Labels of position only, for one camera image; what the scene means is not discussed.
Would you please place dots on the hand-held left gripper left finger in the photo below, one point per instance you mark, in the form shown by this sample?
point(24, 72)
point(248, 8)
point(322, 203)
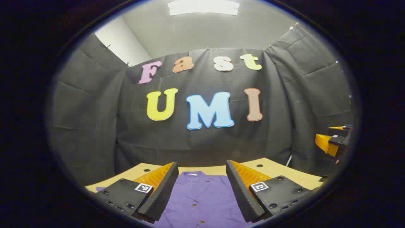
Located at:
point(161, 196)

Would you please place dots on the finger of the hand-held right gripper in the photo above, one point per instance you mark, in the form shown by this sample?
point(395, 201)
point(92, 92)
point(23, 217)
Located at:
point(326, 144)
point(341, 129)

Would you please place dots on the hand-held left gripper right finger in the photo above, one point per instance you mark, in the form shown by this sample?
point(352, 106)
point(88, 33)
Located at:
point(242, 196)

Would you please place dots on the purple knitted cardigan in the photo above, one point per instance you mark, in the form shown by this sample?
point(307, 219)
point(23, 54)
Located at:
point(202, 199)

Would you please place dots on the black backdrop cloth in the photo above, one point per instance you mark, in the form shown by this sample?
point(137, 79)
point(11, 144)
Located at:
point(95, 110)

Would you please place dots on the ceiling light panel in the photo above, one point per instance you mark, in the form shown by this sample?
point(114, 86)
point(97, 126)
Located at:
point(202, 7)

